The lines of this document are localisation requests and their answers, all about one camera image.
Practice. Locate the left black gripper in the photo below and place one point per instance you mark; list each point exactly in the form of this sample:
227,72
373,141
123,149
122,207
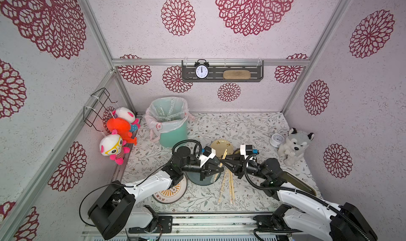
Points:
206,168

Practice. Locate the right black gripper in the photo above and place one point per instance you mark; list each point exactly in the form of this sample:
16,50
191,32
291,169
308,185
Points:
240,166

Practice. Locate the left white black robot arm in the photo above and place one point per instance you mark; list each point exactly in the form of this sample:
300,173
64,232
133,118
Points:
115,209

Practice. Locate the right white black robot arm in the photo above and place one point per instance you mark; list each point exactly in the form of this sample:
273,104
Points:
300,211

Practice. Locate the floral table mat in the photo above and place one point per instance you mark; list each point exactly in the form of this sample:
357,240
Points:
238,128

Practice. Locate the dark green glass plate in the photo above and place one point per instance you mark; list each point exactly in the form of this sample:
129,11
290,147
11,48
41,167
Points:
195,179

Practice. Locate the cream small plate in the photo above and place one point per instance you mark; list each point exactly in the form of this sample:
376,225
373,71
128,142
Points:
220,146

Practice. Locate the white orange sunburst plate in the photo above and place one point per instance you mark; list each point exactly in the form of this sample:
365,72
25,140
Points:
173,194

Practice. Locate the small white alarm clock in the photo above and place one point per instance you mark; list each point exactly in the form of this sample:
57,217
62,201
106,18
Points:
276,140

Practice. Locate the white digital scale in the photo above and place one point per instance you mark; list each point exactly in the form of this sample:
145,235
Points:
298,183

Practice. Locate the grey husky plush toy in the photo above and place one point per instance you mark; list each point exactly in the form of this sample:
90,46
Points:
293,148

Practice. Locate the green trash bin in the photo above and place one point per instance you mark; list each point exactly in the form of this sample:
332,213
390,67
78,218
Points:
173,130

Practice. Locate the wooden brush on shelf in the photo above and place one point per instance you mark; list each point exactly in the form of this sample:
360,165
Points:
236,75

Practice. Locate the black alarm clock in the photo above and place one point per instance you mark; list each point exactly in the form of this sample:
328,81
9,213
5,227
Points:
201,68

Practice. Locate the red plush toy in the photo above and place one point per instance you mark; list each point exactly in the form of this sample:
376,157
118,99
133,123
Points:
121,127

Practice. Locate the white plush with yellow glasses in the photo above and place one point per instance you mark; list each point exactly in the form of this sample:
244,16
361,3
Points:
114,146

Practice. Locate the pink white plush toy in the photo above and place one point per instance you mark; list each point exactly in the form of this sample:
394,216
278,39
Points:
127,115

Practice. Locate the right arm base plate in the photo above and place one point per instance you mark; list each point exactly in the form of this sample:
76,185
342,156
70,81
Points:
273,223

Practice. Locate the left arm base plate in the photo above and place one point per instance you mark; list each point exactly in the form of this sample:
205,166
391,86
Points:
163,224

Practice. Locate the grey wall shelf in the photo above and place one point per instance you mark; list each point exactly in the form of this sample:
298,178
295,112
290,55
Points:
216,72

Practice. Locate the black wire wall rack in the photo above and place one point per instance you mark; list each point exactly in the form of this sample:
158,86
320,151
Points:
91,113

